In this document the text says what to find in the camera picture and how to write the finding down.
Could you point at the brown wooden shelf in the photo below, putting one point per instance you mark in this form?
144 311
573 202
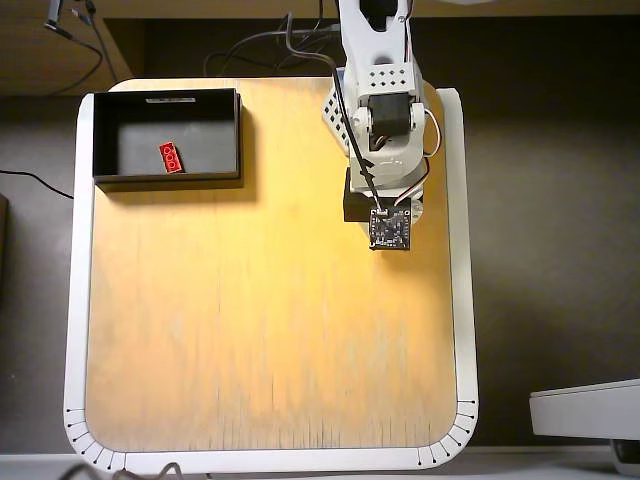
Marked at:
30 60

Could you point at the black rectangular bin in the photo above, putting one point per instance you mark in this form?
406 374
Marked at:
210 145

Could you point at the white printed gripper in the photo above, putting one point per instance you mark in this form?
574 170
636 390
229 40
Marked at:
356 209

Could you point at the red lego block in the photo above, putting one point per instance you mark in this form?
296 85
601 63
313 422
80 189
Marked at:
171 158

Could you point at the black camera circuit board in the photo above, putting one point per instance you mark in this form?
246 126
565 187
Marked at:
391 229

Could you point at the white printed robot arm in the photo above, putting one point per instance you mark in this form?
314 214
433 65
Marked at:
375 55

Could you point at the white table rim frame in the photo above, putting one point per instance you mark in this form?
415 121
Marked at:
460 300

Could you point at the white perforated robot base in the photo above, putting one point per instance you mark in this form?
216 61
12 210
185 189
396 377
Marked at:
334 117

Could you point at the white plastic device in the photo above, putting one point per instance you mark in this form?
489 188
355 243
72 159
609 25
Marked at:
585 410

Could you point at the white label strip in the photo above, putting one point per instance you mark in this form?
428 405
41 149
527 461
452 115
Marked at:
170 100

